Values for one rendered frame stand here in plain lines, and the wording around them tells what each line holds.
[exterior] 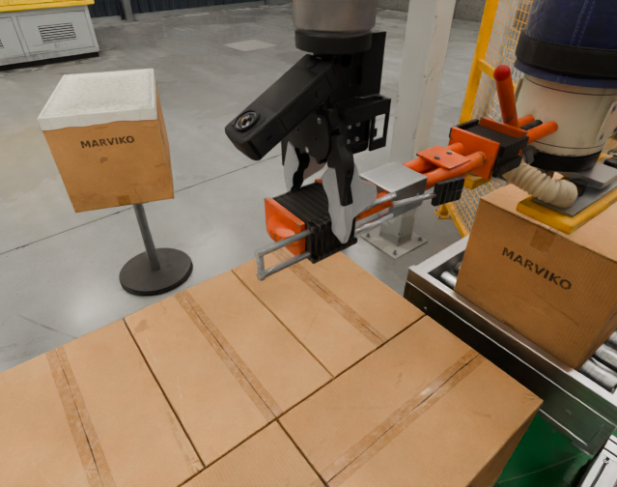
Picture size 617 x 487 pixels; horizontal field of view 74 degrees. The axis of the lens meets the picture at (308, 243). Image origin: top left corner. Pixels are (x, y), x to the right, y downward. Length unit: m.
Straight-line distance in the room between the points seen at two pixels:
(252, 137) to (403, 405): 0.95
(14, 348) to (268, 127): 2.14
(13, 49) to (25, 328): 5.68
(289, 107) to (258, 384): 0.94
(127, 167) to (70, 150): 0.21
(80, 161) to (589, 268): 1.72
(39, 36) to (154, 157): 5.99
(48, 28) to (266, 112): 7.37
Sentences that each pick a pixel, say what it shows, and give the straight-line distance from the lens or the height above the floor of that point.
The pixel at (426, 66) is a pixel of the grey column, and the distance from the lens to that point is 2.14.
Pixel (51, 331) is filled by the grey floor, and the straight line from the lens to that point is 2.39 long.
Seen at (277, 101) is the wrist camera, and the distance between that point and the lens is 0.39.
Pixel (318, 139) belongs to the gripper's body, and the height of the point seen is 1.38.
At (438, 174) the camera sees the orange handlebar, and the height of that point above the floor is 1.28.
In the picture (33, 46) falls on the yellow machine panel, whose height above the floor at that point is 0.26.
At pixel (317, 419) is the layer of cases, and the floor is 0.54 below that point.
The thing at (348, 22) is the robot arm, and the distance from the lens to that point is 0.39.
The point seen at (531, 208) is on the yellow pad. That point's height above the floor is 1.16.
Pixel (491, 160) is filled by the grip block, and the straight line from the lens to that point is 0.69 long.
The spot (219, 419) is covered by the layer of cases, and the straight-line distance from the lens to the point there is 1.17.
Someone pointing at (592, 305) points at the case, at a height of 0.81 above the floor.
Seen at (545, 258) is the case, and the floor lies 0.87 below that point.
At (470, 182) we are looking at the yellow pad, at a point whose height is 1.16.
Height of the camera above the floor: 1.54
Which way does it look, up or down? 37 degrees down
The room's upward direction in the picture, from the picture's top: straight up
